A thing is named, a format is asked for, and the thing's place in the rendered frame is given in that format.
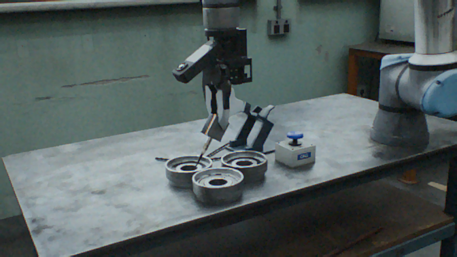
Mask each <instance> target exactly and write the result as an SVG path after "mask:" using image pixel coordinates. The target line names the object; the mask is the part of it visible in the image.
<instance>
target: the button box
mask: <svg viewBox="0 0 457 257"><path fill-rule="evenodd" d="M275 160H277V161H278V162H280V163H282V164H283V165H286V166H288V167H290V168H292V169H293V168H296V167H301V166H304V165H309V164H312V163H316V145H314V144H312V143H309V142H307V141H304V140H303V139H298V143H293V142H292V139H288V140H284V141H281V142H278V143H275Z"/></svg>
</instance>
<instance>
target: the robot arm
mask: <svg viewBox="0 0 457 257"><path fill-rule="evenodd" d="M202 3H203V26H204V27H205V28H206V29H205V30H204V31H205V36H208V37H213V39H214V40H213V41H211V40H209V41H208V42H207V43H206V44H204V45H203V46H201V47H200V48H199V50H197V51H196V52H195V53H193V54H192V55H191V56H189V57H188V59H187V60H185V61H184V62H183V63H181V64H180V65H178V66H177V67H176V68H175V69H174V70H173V71H172V74H173V76H174V77H175V78H176V80H177V81H179V82H181V83H184V84H187V83H189V82H190V81H191V80H192V79H193V77H196V76H197V75H198V74H199V73H200V72H203V77H202V88H203V96H204V101H205V103H206V105H207V110H208V113H209V114H213V115H214V114H216V115H218V123H219V125H220V126H221V128H222V129H223V130H224V129H226V128H227V125H228V123H229V117H230V116H232V115H234V114H237V113H239V112H240V111H242V110H243V101H240V100H238V99H237V98H235V93H234V90H233V88H231V84H232V85H238V84H242V83H243V84H244V83H249V82H252V58H251V57H248V45H247V29H240V28H237V27H238V26H239V25H240V18H239V0H202ZM414 15H415V49H416V51H415V53H411V54H396V55H389V56H385V57H383V59H382V65H381V68H380V71H381V75H380V87H379V109H377V113H376V116H375V119H374V121H373V125H372V126H371V134H370V137H371V138H372V140H373V141H375V142H377V143H381V144H384V145H392V146H401V147H411V146H418V145H424V144H426V143H428V142H429V137H430V131H429V129H428V124H427V123H426V117H425V114H426V115H429V116H436V117H438V118H449V117H452V116H455V115H457V50H456V44H457V0H414ZM245 65H250V77H248V73H244V69H245ZM217 112H218V114H217Z"/></svg>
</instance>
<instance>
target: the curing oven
mask: <svg viewBox="0 0 457 257"><path fill-rule="evenodd" d="M378 38H379V39H385V40H386V42H385V43H387V44H390V43H391V41H390V40H397V41H410V42H415V15H414V0H380V11H379V36H378Z"/></svg>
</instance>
